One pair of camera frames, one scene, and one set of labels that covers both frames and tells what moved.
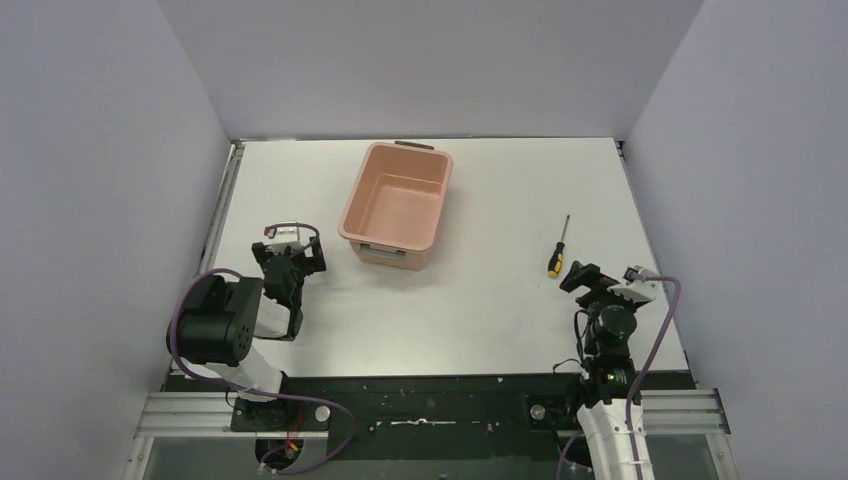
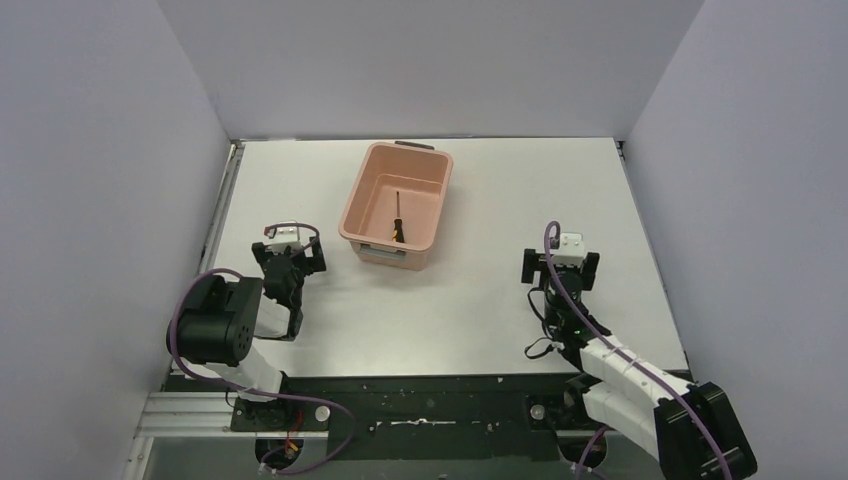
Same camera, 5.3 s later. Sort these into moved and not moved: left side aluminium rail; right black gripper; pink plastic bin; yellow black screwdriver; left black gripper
Moved: yellow black screwdriver; right black gripper
Not moved: left side aluminium rail; pink plastic bin; left black gripper
